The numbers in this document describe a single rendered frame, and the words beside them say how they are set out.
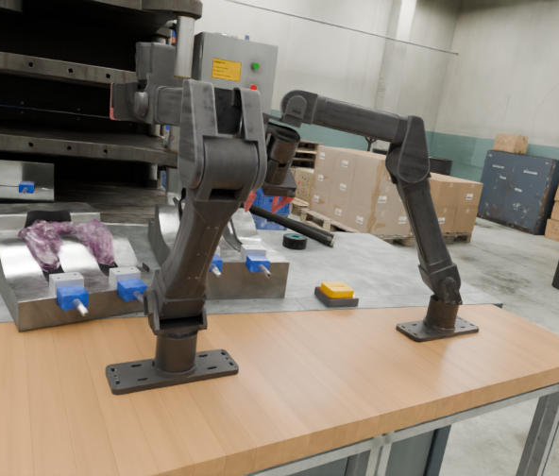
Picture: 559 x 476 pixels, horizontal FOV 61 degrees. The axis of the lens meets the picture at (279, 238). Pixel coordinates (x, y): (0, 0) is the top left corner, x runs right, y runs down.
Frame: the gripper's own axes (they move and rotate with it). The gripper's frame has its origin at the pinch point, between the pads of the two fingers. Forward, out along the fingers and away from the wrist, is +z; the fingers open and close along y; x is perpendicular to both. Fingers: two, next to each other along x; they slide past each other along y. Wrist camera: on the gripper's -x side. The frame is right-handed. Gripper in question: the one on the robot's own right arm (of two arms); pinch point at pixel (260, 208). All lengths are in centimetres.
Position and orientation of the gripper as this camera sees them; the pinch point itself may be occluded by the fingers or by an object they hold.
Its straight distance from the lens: 103.9
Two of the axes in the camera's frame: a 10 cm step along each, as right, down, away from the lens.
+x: 2.5, 7.2, -6.5
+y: -9.2, -0.3, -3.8
